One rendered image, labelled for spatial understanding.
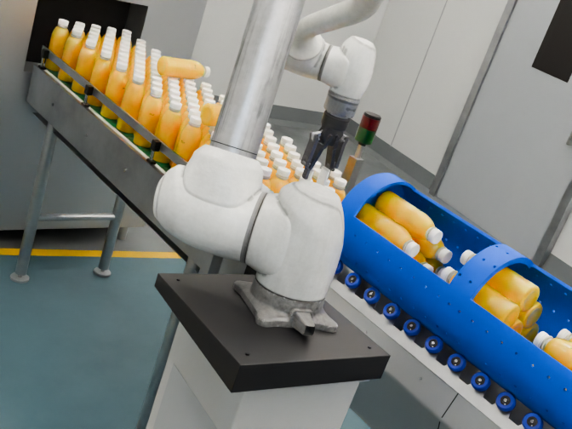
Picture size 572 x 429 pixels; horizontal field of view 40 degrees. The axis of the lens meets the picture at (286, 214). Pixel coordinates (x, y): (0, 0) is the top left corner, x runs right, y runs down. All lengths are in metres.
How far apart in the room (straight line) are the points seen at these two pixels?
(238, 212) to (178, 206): 0.12
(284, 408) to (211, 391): 0.15
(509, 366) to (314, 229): 0.56
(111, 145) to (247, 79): 1.34
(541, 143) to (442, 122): 1.05
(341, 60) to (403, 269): 0.58
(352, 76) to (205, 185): 0.69
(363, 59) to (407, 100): 5.00
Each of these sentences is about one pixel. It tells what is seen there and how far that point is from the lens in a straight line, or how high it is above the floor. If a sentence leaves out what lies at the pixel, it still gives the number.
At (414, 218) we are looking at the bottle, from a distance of 2.11.
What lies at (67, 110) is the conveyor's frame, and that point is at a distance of 3.19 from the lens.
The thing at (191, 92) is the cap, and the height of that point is 1.11.
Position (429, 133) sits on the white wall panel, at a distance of 6.88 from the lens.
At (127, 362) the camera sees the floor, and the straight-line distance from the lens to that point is 3.26.
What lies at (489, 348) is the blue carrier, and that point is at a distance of 1.86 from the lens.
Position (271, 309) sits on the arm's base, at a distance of 1.62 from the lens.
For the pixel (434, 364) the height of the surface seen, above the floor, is 0.93.
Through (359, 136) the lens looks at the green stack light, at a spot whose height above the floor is 1.18.
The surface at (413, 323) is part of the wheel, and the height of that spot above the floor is 0.97.
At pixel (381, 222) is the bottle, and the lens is 2.11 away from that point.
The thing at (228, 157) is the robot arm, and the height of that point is 1.32.
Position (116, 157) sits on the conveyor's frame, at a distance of 2.86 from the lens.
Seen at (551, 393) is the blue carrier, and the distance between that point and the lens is 1.80.
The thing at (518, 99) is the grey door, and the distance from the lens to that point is 6.26.
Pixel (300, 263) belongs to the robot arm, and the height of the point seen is 1.19.
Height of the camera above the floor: 1.81
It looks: 21 degrees down
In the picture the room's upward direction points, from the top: 19 degrees clockwise
